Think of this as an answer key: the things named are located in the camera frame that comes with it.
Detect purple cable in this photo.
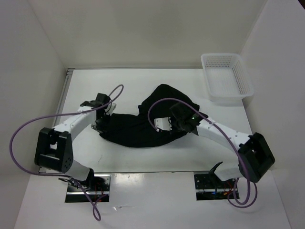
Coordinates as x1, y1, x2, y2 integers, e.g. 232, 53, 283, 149
9, 83, 124, 221
148, 98, 259, 208

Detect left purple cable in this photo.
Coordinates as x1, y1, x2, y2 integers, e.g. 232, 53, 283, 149
9, 83, 124, 221

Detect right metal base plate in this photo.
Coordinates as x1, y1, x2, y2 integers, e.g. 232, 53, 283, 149
193, 171, 235, 201

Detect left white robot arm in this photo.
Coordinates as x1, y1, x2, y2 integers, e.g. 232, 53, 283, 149
34, 93, 116, 191

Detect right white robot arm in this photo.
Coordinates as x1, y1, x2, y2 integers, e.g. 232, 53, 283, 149
170, 102, 275, 187

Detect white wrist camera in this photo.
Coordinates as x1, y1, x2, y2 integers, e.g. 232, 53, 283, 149
154, 117, 172, 132
105, 103, 117, 115

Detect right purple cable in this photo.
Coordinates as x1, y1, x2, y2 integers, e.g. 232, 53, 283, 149
148, 98, 259, 208

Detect black shorts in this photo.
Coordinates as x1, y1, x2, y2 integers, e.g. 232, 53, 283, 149
95, 84, 200, 148

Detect white plastic basket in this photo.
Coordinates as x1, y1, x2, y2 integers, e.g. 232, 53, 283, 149
201, 53, 254, 103

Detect metal base plate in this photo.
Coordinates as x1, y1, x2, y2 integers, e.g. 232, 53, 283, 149
65, 173, 111, 203
193, 171, 235, 201

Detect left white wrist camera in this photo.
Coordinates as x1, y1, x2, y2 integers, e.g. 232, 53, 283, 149
105, 103, 117, 115

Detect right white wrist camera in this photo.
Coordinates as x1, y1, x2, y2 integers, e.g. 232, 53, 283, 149
154, 117, 172, 132

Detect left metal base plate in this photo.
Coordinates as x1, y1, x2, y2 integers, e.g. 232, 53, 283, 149
65, 173, 111, 203

